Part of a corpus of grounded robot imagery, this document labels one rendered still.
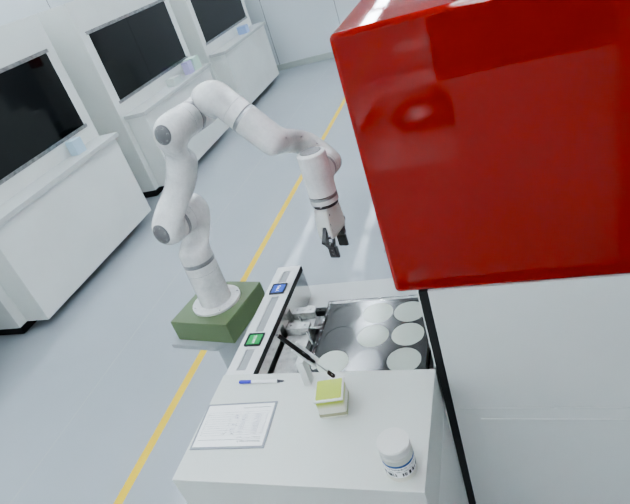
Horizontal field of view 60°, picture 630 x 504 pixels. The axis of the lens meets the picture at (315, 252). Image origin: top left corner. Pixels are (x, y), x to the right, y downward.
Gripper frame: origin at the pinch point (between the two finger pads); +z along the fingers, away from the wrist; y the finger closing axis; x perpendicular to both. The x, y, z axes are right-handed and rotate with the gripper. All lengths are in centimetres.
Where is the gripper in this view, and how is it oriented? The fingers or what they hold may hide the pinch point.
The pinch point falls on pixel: (338, 246)
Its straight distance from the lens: 167.4
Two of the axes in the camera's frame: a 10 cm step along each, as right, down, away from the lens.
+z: 2.7, 8.4, 4.8
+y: -4.2, 5.5, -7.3
